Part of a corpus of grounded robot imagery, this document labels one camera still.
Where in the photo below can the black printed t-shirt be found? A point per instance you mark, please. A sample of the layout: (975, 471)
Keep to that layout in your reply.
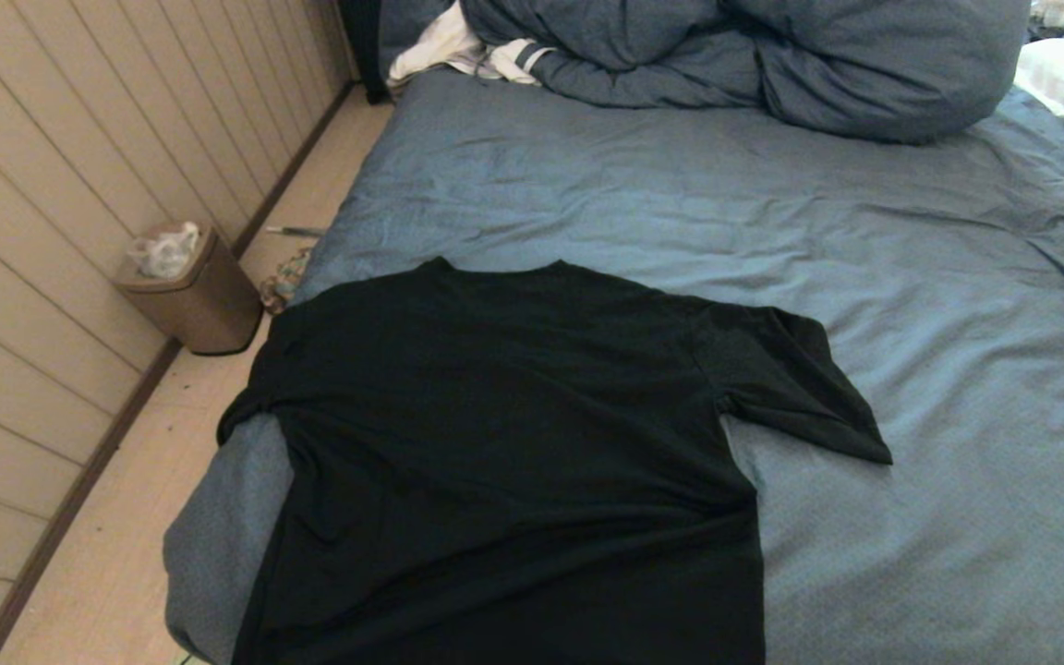
(513, 462)

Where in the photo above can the thin dark pen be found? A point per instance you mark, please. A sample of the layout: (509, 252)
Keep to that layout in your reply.
(296, 230)

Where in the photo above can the white striped garment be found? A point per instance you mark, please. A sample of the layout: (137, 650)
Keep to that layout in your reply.
(440, 46)

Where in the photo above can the brown trash bin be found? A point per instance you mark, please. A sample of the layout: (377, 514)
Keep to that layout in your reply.
(209, 309)

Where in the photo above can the black bedside furniture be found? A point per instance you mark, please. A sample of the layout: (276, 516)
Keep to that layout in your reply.
(364, 46)

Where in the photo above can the blue bunched duvet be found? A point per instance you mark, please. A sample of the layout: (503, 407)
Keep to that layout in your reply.
(772, 65)

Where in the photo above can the clear plastic bin bag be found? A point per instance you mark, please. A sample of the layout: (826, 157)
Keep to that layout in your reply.
(164, 254)

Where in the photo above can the bed with blue sheet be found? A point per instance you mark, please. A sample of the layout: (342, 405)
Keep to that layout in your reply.
(911, 277)

